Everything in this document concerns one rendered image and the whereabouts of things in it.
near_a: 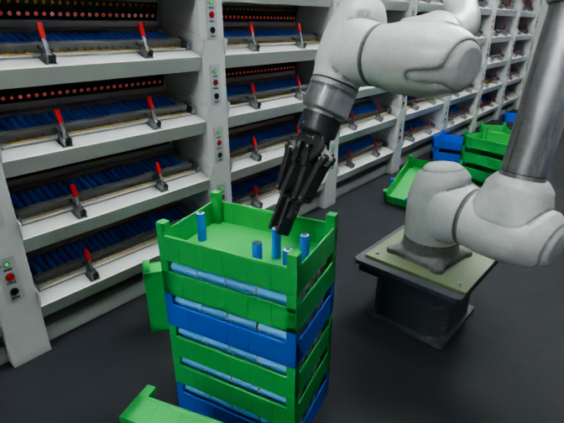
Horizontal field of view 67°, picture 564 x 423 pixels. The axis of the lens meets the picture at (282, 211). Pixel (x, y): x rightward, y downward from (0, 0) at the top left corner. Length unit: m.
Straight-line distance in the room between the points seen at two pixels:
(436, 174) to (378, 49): 0.54
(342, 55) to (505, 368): 0.92
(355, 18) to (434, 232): 0.63
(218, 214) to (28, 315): 0.59
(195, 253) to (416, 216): 0.64
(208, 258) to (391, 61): 0.46
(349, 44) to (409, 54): 0.12
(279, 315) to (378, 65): 0.45
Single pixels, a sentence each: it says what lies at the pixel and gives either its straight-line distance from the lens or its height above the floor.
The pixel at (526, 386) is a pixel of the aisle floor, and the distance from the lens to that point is 1.31.
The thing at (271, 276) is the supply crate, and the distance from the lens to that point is 0.75.
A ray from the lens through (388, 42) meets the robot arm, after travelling 0.72.
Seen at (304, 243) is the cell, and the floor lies 0.45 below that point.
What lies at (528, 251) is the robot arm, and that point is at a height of 0.36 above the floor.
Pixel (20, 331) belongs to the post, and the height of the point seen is 0.10.
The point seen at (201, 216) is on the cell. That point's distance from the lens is 0.90.
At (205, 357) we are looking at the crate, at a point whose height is 0.18.
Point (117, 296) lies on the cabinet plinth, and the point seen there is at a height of 0.04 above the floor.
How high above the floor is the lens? 0.83
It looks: 23 degrees down
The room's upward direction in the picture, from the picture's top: straight up
